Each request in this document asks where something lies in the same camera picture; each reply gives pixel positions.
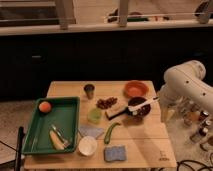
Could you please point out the white handled brush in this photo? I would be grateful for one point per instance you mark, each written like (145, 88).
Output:
(147, 102)

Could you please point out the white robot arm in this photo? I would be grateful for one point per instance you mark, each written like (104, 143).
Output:
(185, 80)

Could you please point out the metal cup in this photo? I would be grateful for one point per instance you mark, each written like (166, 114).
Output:
(89, 90)

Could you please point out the bunch of red grapes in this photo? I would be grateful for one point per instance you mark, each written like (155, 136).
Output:
(106, 103)

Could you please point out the orange bowl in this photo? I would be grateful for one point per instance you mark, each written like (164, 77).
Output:
(135, 88)

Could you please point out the green plastic cup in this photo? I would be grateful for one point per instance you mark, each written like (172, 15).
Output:
(94, 115)

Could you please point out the green plastic tray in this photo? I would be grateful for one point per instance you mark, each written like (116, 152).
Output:
(61, 112)

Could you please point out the grey blue cloth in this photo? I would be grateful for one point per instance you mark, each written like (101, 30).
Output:
(94, 132)

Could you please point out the green chili pepper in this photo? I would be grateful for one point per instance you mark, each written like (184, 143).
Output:
(107, 137)

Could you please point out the orange fruit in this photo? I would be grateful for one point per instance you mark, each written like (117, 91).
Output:
(45, 107)

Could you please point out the blue sponge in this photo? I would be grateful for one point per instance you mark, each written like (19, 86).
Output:
(115, 153)

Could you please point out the black handled scrub brush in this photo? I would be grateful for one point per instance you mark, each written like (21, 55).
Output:
(114, 111)

